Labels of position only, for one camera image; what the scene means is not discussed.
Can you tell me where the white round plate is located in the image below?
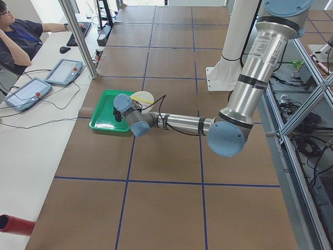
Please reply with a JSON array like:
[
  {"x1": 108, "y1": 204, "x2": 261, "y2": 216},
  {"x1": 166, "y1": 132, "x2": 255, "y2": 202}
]
[{"x1": 131, "y1": 91, "x2": 155, "y2": 114}]

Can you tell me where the red cylinder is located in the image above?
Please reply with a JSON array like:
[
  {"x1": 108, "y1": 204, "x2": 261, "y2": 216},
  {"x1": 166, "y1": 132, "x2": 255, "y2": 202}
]
[{"x1": 1, "y1": 215, "x2": 35, "y2": 236}]

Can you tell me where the seated person in blue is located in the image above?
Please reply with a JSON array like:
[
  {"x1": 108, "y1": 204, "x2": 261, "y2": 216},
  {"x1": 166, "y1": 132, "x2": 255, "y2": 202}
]
[{"x1": 1, "y1": 1, "x2": 72, "y2": 75}]

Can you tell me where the black computer mouse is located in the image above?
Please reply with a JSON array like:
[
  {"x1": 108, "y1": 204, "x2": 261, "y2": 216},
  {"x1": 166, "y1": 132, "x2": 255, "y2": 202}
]
[{"x1": 59, "y1": 46, "x2": 71, "y2": 54}]

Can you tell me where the black computer box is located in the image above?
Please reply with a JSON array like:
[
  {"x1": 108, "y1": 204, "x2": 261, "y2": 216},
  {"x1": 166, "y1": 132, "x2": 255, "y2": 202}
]
[{"x1": 97, "y1": 25, "x2": 111, "y2": 47}]

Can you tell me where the green plastic tray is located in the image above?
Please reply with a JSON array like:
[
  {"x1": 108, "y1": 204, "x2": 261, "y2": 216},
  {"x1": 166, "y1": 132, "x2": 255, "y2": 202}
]
[{"x1": 89, "y1": 90, "x2": 134, "y2": 135}]

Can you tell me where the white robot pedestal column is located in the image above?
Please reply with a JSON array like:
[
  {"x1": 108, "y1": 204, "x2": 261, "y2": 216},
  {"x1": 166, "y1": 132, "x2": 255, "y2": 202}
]
[{"x1": 206, "y1": 0, "x2": 261, "y2": 91}]

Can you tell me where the near teach pendant tablet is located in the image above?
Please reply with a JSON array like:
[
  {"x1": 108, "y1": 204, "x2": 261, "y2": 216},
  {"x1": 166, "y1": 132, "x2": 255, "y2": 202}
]
[{"x1": 4, "y1": 78, "x2": 52, "y2": 111}]

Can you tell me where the black keyboard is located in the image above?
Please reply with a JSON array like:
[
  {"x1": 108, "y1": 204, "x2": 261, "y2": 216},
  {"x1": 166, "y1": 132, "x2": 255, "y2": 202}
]
[{"x1": 66, "y1": 21, "x2": 93, "y2": 47}]

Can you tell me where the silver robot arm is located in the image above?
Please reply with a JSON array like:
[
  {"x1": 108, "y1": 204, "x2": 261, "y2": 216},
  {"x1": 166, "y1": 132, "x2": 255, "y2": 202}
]
[{"x1": 113, "y1": 1, "x2": 312, "y2": 157}]

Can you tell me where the far teach pendant tablet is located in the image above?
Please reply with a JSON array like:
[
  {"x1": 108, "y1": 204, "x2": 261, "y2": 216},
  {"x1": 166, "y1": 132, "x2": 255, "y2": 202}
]
[{"x1": 45, "y1": 58, "x2": 83, "y2": 86}]

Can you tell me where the black monitor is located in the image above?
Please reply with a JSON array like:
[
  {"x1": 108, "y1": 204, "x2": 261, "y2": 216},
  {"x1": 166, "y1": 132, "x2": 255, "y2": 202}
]
[{"x1": 95, "y1": 0, "x2": 114, "y2": 30}]

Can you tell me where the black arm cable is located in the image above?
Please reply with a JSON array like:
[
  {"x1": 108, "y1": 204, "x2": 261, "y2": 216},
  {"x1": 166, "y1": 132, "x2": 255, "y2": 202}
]
[{"x1": 135, "y1": 94, "x2": 203, "y2": 136}]

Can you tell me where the teach pendant tablet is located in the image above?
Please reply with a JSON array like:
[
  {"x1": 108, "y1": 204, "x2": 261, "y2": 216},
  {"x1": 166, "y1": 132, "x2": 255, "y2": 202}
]
[
  {"x1": 4, "y1": 78, "x2": 52, "y2": 111},
  {"x1": 45, "y1": 58, "x2": 83, "y2": 86}
]

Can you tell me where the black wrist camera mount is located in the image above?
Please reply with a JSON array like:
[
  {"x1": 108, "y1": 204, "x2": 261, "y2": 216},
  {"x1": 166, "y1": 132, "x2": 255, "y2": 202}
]
[{"x1": 113, "y1": 107, "x2": 123, "y2": 122}]

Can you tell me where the aluminium frame post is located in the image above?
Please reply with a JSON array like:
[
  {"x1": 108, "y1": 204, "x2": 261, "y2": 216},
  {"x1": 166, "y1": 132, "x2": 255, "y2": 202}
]
[{"x1": 59, "y1": 0, "x2": 98, "y2": 79}]

